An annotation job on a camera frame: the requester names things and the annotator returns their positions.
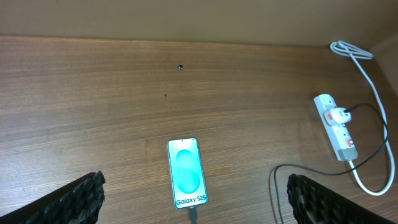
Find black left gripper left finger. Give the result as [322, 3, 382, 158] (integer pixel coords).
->
[1, 170, 106, 224]

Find black USB charging cable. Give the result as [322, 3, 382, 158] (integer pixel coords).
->
[188, 103, 391, 224]

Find white charger adapter plug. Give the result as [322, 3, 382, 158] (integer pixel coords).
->
[323, 107, 351, 126]

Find white coiled power cable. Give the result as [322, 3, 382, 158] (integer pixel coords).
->
[329, 40, 396, 197]

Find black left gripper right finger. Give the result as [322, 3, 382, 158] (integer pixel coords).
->
[287, 174, 393, 224]

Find smartphone with cyan screen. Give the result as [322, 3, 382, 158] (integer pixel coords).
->
[167, 138, 208, 209]

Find white power extension socket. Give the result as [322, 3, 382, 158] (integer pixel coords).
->
[313, 94, 358, 161]

